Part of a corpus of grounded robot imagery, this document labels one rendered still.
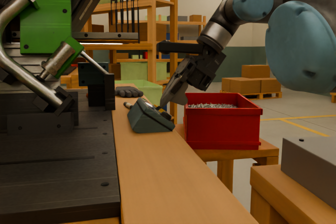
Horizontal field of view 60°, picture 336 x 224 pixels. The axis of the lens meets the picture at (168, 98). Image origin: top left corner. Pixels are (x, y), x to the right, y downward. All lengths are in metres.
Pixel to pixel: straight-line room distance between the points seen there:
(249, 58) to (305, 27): 10.66
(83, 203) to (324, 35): 0.34
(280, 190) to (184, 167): 0.17
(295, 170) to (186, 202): 0.26
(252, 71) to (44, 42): 6.66
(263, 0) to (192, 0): 9.63
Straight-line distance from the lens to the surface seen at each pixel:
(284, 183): 0.56
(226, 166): 1.18
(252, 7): 0.66
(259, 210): 0.62
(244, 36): 10.95
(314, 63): 0.38
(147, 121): 0.63
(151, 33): 3.25
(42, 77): 0.71
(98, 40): 0.88
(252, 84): 6.77
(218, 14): 0.78
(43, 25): 0.77
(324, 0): 0.41
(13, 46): 0.79
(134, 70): 3.46
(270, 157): 0.90
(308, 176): 0.54
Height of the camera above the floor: 1.08
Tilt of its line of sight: 9 degrees down
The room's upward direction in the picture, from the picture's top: straight up
